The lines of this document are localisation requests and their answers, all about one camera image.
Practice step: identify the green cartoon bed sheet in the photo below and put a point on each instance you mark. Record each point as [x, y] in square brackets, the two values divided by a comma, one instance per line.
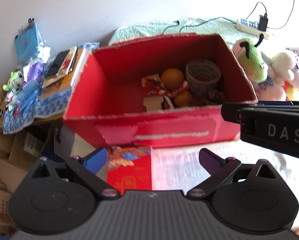
[224, 27]

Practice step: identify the cardboard boxes on floor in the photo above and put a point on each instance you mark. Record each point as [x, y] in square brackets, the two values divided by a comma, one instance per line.
[18, 152]

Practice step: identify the orange wooden gourd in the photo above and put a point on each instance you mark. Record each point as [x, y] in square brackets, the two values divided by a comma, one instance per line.
[177, 87]

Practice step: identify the small green plush toy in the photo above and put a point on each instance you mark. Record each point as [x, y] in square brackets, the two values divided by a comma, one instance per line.
[15, 81]

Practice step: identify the blue checkered cloth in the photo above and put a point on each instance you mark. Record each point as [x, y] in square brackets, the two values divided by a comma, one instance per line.
[23, 105]

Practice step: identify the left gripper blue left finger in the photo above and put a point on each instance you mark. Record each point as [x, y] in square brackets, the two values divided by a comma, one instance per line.
[95, 160]

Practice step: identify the red cardboard box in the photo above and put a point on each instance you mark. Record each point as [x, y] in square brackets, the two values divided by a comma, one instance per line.
[136, 93]

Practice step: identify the black smartphone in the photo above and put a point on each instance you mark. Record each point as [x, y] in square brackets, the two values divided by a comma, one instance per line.
[57, 63]

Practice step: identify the red gift box lid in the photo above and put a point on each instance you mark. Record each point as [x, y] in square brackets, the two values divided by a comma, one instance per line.
[130, 168]

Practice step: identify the purple tissue pack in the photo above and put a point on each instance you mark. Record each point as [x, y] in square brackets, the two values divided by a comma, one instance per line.
[33, 72]

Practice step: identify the brown tape roll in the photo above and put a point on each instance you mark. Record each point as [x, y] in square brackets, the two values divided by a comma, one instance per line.
[202, 76]

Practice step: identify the black power adapter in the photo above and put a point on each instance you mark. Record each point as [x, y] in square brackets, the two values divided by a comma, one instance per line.
[262, 23]

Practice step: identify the pink plush toy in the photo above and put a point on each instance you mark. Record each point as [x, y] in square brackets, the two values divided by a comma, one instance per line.
[269, 90]

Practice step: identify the blue hanging bag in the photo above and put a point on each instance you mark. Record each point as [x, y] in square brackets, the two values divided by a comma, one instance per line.
[27, 41]

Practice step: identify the green caterpillar plush toy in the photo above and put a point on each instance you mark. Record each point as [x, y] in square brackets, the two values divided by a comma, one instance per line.
[249, 56]

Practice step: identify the stack of books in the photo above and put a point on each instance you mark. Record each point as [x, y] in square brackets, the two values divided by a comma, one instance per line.
[66, 77]

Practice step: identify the yellow white plush toy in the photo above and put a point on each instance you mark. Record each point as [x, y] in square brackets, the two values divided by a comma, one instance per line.
[286, 67]

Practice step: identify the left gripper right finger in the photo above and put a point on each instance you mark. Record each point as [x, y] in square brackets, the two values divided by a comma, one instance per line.
[211, 162]

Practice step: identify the pine cone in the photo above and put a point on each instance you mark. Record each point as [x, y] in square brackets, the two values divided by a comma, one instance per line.
[216, 97]

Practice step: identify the red doll figure card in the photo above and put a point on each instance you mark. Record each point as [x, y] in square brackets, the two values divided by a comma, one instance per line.
[155, 95]

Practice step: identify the white power strip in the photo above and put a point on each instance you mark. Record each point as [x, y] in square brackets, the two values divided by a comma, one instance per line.
[250, 27]

